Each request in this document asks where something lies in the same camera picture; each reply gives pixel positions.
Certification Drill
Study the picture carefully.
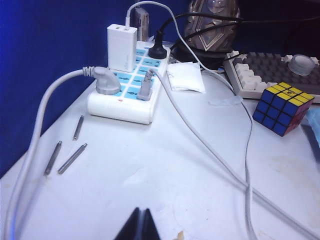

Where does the grey plug thick white cable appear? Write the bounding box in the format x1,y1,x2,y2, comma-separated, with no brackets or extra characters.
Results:
3,65,121,240

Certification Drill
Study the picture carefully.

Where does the clear plastic cap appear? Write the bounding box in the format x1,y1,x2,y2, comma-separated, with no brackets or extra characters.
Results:
287,53,317,76

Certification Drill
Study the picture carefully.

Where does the grey power adapter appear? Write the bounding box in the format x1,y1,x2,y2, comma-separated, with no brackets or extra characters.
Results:
129,6,151,42

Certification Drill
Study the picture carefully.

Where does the white power strip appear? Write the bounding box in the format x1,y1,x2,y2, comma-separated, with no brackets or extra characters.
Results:
87,39,171,125

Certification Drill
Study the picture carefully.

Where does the silver figurine statue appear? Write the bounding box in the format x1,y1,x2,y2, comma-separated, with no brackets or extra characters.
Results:
183,0,241,54

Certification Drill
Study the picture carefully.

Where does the Rubik's cube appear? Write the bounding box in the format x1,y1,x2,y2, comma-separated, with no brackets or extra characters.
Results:
252,81,315,138

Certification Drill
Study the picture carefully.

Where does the metal standoff rod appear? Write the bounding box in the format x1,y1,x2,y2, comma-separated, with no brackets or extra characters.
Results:
57,142,88,175
44,141,63,176
72,115,85,141

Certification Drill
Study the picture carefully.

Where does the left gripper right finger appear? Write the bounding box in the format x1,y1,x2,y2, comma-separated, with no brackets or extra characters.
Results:
142,208,161,240

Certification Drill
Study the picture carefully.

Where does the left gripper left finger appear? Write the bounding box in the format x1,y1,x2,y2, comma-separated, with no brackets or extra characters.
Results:
113,207,143,240

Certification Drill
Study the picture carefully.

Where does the black plug with cable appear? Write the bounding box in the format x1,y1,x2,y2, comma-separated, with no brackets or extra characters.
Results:
148,12,245,60

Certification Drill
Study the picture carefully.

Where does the black cable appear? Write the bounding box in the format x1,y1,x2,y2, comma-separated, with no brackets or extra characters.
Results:
171,21,320,60

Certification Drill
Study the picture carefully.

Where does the white paper sachet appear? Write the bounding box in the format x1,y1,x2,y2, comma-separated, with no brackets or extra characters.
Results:
166,61,206,94

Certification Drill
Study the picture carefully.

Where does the thin white USB cable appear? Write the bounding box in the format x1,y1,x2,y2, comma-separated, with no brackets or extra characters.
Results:
125,0,260,240

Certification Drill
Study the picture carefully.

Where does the grey and white keyboard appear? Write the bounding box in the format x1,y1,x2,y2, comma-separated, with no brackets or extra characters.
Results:
223,49,320,105

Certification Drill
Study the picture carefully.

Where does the white USB charger block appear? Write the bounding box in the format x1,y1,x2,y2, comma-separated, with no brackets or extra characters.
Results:
106,23,138,72

